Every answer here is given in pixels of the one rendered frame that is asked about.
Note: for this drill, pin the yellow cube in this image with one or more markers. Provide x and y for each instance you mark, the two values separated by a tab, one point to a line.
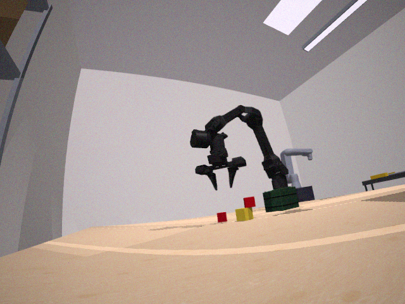
244	214

